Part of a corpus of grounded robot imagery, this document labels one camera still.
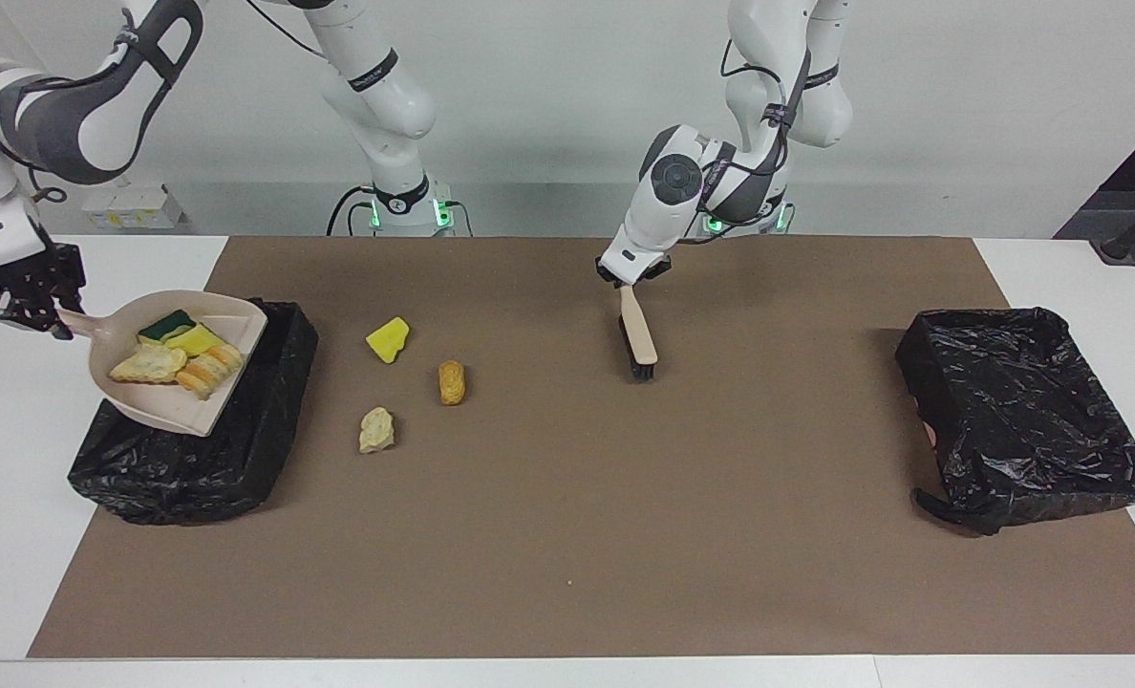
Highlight pale tan foam chunk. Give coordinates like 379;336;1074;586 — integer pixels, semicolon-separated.
109;344;189;385

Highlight beige plastic dustpan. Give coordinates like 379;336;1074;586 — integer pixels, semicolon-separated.
56;290;269;438

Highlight large yellow green sponge piece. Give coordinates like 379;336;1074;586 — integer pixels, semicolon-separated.
161;323;226;358

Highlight tan orange foam chunk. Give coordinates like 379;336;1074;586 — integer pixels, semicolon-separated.
176;342;244;400

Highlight notched yellow green sponge piece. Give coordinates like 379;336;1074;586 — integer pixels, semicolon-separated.
365;317;411;365

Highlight black bag lined bin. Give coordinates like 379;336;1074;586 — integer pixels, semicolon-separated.
68;299;320;526
895;307;1135;536

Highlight brown table mat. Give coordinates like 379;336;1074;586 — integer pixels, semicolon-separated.
28;236;1135;659

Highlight pale rounded foam chunk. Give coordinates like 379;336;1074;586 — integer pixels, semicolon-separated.
358;407;396;454

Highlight white wall boxes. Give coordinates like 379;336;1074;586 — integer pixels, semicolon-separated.
82;184;186;230

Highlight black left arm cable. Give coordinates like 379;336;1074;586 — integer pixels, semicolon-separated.
701;38;817;230

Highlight black base cable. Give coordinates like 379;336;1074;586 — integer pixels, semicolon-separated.
327;184;377;237

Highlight black camera stand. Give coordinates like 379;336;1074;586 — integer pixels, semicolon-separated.
1091;186;1135;264

